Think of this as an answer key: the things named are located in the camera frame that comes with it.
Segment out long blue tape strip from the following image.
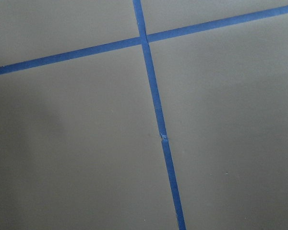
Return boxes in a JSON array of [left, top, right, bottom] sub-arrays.
[[132, 0, 186, 230]]

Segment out brown paper table cover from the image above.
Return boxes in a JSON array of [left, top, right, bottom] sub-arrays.
[[0, 0, 288, 230]]

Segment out crossing blue tape strip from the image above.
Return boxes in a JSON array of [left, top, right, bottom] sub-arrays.
[[0, 0, 288, 75]]

